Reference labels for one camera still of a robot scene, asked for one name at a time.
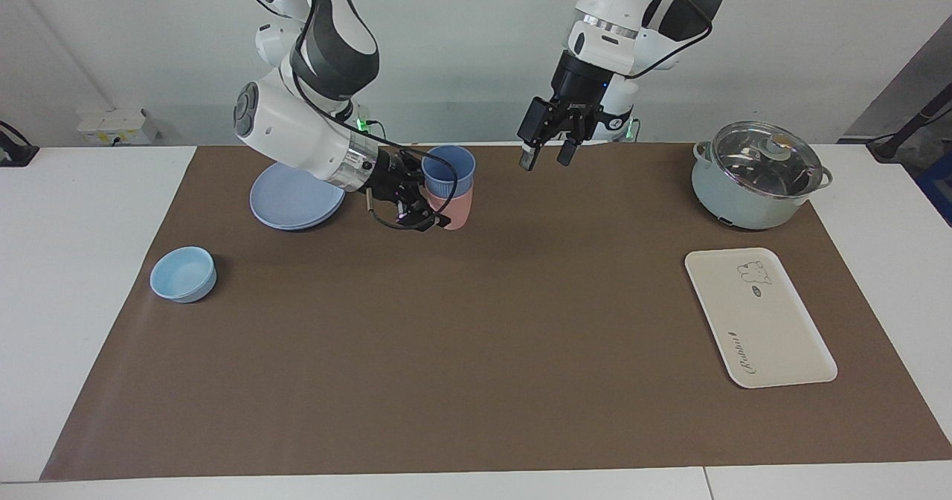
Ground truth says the glass pot lid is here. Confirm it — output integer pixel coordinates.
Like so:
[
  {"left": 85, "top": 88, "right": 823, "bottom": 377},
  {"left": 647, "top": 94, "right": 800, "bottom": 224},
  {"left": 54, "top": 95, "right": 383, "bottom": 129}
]
[{"left": 710, "top": 122, "right": 825, "bottom": 199}]

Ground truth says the white power strip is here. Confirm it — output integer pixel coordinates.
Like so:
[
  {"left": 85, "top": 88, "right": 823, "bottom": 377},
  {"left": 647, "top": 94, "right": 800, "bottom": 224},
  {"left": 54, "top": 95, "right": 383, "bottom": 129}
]
[{"left": 77, "top": 108, "right": 161, "bottom": 146}]

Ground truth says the pale green electric pot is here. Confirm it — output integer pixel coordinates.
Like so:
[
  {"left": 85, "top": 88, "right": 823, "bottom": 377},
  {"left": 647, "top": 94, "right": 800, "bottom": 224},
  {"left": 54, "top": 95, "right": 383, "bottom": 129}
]
[{"left": 692, "top": 122, "right": 834, "bottom": 231}]

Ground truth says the blue round plate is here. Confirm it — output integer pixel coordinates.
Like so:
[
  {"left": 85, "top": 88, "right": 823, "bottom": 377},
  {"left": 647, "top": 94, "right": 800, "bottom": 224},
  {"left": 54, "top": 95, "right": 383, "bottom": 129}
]
[{"left": 249, "top": 161, "right": 347, "bottom": 231}]

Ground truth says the black stand with pole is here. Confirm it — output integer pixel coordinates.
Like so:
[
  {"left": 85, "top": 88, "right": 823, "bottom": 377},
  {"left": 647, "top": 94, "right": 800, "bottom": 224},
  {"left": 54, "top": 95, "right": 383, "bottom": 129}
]
[{"left": 866, "top": 83, "right": 952, "bottom": 164}]

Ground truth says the brown table mat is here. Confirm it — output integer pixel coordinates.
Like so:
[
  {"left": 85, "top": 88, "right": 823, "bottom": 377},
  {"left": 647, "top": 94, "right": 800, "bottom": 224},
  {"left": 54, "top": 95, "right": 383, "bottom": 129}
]
[{"left": 41, "top": 143, "right": 952, "bottom": 481}]

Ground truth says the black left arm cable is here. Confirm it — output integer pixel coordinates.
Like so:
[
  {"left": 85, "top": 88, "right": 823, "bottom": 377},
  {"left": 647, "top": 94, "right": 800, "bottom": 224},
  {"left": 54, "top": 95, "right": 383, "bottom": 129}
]
[{"left": 640, "top": 0, "right": 716, "bottom": 80}]

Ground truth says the black stand base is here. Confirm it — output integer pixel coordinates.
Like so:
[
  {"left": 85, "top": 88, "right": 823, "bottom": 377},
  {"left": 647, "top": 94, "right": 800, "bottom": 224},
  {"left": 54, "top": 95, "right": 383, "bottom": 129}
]
[{"left": 0, "top": 121, "right": 39, "bottom": 167}]

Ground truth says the cream rabbit print tray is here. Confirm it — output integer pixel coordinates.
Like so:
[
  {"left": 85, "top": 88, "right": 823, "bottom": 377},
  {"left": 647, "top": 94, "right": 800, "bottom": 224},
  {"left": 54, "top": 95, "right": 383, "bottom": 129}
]
[{"left": 684, "top": 247, "right": 839, "bottom": 389}]

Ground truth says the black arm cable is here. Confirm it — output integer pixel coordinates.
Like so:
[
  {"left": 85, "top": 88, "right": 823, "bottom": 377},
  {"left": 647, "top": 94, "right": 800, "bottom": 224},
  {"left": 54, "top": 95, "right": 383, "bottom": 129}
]
[
  {"left": 290, "top": 0, "right": 458, "bottom": 231},
  {"left": 640, "top": 0, "right": 716, "bottom": 80}
]

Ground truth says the blue ribbed cup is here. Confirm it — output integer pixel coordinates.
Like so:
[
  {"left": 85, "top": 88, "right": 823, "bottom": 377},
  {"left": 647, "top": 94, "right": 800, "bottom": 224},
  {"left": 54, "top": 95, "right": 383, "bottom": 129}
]
[{"left": 421, "top": 145, "right": 477, "bottom": 197}]

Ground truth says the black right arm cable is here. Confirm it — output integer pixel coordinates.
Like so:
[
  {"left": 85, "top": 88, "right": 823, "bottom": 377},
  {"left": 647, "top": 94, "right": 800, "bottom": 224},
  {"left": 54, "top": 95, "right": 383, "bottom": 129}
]
[{"left": 290, "top": 0, "right": 458, "bottom": 231}]

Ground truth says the light blue bowl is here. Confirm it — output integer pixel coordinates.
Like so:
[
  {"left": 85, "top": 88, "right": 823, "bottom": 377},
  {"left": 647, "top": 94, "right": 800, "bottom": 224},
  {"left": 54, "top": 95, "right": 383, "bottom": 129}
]
[{"left": 149, "top": 246, "right": 218, "bottom": 304}]

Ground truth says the pink cup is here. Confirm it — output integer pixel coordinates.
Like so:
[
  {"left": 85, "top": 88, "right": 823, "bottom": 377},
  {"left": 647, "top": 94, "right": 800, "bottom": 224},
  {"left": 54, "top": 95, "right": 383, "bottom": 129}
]
[{"left": 424, "top": 187, "right": 474, "bottom": 231}]

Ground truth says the blue crate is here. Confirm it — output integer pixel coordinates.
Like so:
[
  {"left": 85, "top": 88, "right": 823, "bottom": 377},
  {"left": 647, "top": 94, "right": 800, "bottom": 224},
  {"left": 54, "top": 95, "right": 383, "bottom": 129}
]
[{"left": 916, "top": 150, "right": 952, "bottom": 227}]

